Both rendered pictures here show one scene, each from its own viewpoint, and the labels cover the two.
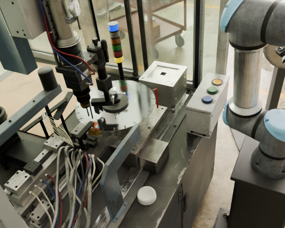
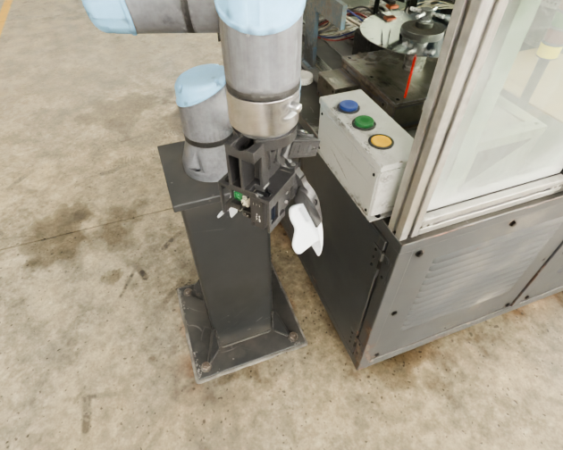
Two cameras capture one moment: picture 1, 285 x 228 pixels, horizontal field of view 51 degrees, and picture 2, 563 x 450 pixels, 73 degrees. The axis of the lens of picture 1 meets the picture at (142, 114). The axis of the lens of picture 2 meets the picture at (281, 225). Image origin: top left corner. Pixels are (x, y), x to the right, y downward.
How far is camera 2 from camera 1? 1.69 m
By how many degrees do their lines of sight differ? 81
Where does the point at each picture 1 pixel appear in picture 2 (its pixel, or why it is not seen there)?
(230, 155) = not seen: outside the picture
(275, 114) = (214, 73)
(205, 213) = (316, 320)
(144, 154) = (340, 71)
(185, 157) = (314, 119)
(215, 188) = (339, 369)
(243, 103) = not seen: hidden behind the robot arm
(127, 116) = (382, 28)
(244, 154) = not seen: hidden behind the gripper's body
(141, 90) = (428, 51)
